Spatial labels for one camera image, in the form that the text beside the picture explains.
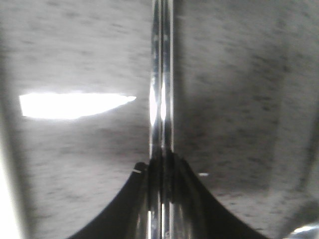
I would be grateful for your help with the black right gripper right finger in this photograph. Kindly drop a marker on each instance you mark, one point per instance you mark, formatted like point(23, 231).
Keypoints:
point(199, 215)

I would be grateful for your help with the silver metal spoon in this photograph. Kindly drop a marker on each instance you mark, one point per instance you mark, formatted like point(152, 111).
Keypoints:
point(309, 231)

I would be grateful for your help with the silver metal chopstick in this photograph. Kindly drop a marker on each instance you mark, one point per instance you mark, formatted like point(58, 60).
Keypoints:
point(154, 169)
point(167, 133)

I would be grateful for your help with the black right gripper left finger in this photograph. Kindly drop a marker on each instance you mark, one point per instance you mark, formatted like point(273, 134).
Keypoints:
point(114, 221)

